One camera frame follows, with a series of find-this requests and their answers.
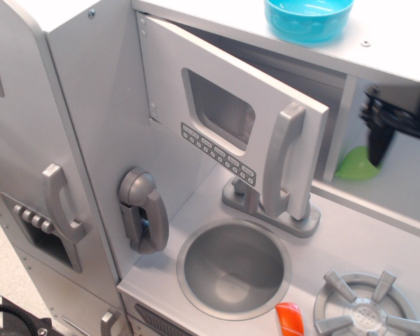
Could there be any grey toy stove burner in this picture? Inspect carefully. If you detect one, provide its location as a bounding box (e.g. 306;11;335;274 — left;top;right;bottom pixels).
313;269;420;335

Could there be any grey lower door handle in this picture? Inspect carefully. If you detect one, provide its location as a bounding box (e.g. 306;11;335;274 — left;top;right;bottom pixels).
100;310;120;336

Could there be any turquoise plastic bowl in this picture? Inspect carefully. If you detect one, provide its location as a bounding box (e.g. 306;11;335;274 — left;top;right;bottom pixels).
264;0;354;43

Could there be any grey toy sink basin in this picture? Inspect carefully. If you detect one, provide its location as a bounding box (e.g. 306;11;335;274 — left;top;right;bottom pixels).
176;218;292;321

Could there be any orange toy knob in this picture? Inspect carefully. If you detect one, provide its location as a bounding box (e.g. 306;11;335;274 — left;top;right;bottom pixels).
275;302;305;336

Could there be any green plastic toy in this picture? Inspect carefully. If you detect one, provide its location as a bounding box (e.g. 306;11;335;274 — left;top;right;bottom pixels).
335;146;380;181

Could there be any grey fridge door handle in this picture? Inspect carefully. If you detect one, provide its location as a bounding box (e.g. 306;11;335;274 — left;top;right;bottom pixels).
42;163;85;244

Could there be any grey toy ice dispenser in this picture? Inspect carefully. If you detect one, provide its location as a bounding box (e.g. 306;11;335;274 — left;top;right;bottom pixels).
1;192;82;273

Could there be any white toy microwave door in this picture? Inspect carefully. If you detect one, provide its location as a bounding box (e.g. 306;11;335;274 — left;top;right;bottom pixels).
137;13;328;220

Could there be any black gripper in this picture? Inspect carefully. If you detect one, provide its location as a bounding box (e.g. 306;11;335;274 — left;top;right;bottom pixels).
361;83;420;167

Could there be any grey toy telephone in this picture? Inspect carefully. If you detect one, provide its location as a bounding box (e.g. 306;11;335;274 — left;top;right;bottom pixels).
118;167;169;255

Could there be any black equipment with cable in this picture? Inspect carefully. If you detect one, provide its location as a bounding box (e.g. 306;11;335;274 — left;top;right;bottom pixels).
0;296;62;335

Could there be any grey toy faucet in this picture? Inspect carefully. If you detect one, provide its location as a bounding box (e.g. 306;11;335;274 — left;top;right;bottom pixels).
221;176;322;239

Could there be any white toy kitchen cabinet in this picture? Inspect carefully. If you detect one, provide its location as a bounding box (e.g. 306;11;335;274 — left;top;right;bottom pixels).
0;1;420;335

